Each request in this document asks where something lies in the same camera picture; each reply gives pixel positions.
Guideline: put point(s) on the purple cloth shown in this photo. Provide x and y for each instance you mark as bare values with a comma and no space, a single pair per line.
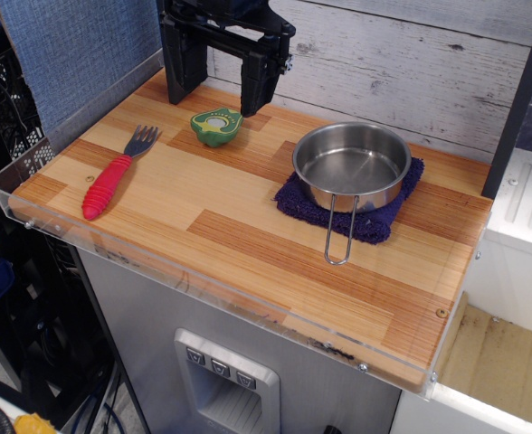
371,227

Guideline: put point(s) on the right black post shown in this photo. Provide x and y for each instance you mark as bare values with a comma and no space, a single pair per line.
509,136

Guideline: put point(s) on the red handled toy fork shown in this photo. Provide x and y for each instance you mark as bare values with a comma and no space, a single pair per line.
102,190

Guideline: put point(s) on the white sink unit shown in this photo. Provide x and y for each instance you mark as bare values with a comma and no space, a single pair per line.
484,383

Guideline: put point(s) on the blue fabric panel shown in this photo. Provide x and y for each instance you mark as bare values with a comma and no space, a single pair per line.
82,58

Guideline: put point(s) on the clear acrylic guard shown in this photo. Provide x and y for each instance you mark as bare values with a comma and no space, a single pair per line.
204,221

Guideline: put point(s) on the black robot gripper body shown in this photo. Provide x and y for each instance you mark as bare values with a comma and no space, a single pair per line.
237,27

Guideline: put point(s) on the silver toy fridge cabinet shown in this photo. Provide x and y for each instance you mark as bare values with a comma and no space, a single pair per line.
196,368

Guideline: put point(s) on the stainless steel pot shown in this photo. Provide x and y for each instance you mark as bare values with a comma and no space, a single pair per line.
350,167

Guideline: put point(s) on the black crate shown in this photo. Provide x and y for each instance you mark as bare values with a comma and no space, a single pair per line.
20,125

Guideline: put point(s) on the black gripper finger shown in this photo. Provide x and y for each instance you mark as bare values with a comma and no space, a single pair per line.
260,74
185,57

